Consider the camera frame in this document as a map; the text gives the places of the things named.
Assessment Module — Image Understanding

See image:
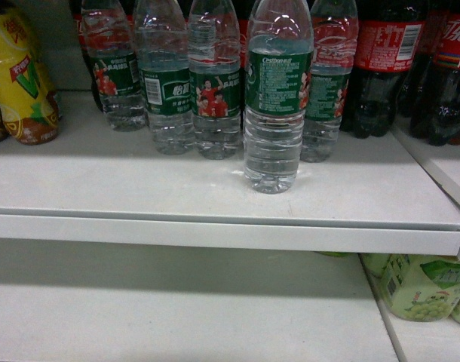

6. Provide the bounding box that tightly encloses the cola bottle red label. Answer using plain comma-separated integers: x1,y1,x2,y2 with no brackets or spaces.
340,1,428,139

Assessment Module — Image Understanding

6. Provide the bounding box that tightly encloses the cola bottle behind water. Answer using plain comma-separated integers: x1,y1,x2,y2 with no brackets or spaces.
69,0,103,111

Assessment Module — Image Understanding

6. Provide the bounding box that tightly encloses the white metal shelf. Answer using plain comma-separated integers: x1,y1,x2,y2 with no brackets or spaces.
0,92,460,259

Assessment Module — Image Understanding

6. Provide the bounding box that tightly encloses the water bottle barcode label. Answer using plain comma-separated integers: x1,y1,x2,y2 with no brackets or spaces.
133,1,195,155

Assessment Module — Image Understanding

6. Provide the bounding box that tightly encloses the cola bottle far right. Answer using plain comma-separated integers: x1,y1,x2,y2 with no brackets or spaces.
409,1,460,146

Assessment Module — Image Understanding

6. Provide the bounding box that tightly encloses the water bottle players label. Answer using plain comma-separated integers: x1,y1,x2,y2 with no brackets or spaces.
188,0,241,160

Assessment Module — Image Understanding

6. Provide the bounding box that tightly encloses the yellow lemon tea bottle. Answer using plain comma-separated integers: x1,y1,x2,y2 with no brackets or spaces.
0,1,60,146

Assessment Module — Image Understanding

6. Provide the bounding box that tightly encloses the water bottle behind right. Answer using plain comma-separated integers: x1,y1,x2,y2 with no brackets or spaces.
300,1,359,163

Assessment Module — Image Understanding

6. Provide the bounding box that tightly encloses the clear water bottle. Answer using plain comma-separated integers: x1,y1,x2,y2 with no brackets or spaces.
244,1,314,194

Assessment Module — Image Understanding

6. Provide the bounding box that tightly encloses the water bottle far left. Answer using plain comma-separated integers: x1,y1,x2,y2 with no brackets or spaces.
81,1,146,132

